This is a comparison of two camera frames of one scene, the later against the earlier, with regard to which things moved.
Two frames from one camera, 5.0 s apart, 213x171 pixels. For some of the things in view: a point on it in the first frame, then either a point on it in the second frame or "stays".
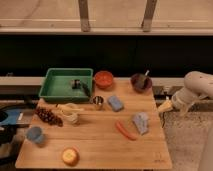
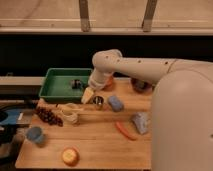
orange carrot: (125, 132) stays
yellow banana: (68, 108) stays
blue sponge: (115, 103) stays
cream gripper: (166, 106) -> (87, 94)
